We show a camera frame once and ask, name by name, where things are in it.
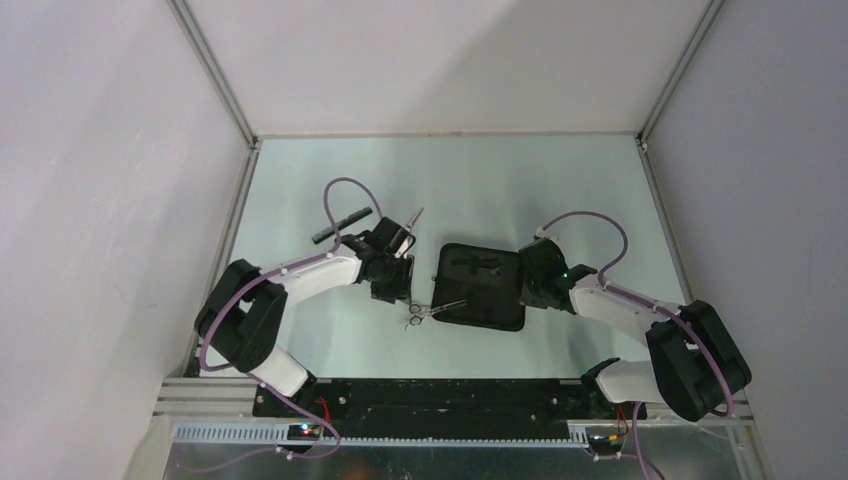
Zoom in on grey slotted cable duct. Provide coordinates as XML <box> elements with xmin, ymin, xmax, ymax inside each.
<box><xmin>170</xmin><ymin>423</ymin><xmax>591</xmax><ymax>449</ymax></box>

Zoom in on black hair comb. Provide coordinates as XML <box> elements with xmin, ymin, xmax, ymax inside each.
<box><xmin>310</xmin><ymin>207</ymin><xmax>373</xmax><ymax>245</ymax></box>

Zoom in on silver hair scissors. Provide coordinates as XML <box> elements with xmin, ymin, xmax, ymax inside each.
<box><xmin>405</xmin><ymin>207</ymin><xmax>424</xmax><ymax>232</ymax></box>

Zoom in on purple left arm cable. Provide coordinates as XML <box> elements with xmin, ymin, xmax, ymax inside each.
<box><xmin>197</xmin><ymin>176</ymin><xmax>386</xmax><ymax>399</ymax></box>

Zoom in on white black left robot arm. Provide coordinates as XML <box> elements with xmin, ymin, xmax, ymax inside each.
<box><xmin>194</xmin><ymin>217</ymin><xmax>417</xmax><ymax>417</ymax></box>

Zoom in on black zippered tool case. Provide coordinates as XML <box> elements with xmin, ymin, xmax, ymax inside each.
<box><xmin>431</xmin><ymin>243</ymin><xmax>526</xmax><ymax>332</ymax></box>

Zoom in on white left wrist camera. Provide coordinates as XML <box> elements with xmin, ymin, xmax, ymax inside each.
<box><xmin>391</xmin><ymin>228</ymin><xmax>416</xmax><ymax>258</ymax></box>

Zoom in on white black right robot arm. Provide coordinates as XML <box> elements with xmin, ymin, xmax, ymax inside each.
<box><xmin>519</xmin><ymin>237</ymin><xmax>752</xmax><ymax>422</ymax></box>

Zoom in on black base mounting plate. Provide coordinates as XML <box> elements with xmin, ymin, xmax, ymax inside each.
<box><xmin>294</xmin><ymin>378</ymin><xmax>647</xmax><ymax>441</ymax></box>

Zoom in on silver thinning shears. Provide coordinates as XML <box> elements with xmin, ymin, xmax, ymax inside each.
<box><xmin>404</xmin><ymin>299</ymin><xmax>467</xmax><ymax>329</ymax></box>

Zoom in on black hair clips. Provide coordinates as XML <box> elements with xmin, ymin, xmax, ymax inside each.
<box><xmin>450</xmin><ymin>255</ymin><xmax>502</xmax><ymax>277</ymax></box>

